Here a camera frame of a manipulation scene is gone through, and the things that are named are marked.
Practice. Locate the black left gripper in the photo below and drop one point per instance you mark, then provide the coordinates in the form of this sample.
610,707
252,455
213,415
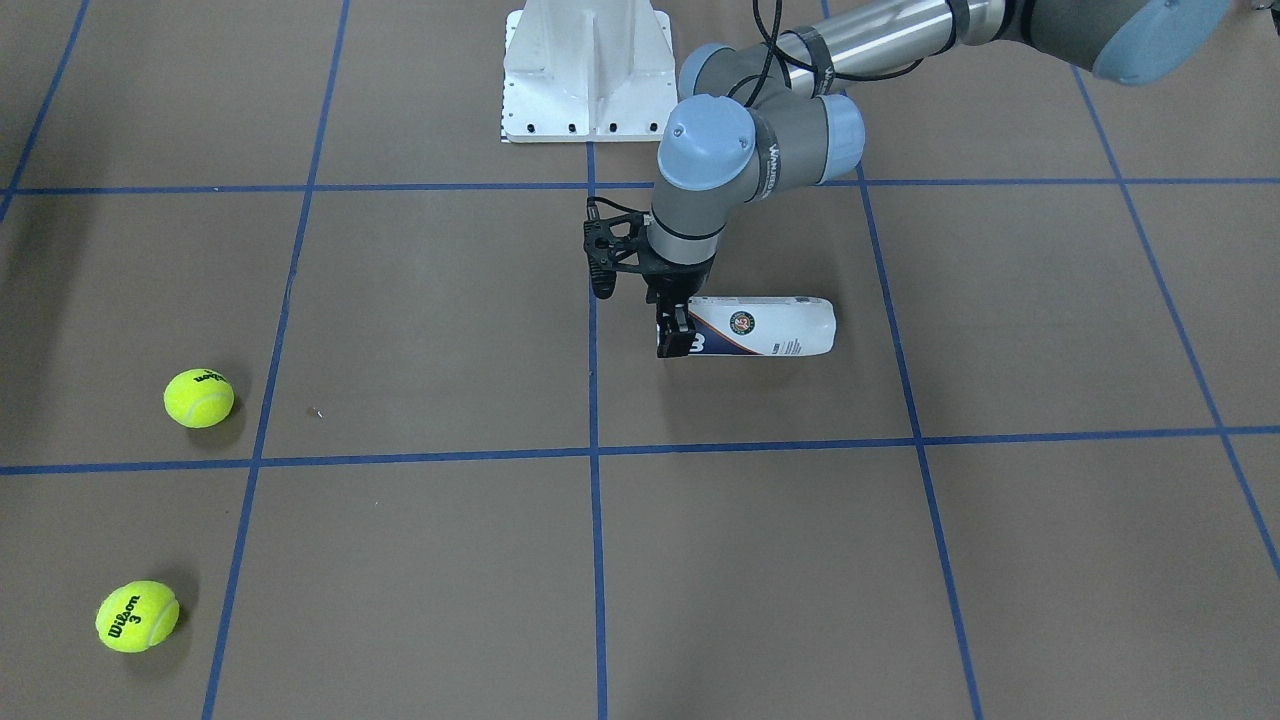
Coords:
680,277

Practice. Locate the white blue tennis ball can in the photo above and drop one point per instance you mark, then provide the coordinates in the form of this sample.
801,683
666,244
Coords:
792,326

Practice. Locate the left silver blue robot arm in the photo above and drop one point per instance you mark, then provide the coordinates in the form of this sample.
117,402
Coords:
751,123

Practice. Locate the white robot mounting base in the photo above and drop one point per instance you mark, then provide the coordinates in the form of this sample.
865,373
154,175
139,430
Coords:
587,71

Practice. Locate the yellow tennis ball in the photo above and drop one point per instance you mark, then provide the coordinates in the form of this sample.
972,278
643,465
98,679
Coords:
137,616
199,398

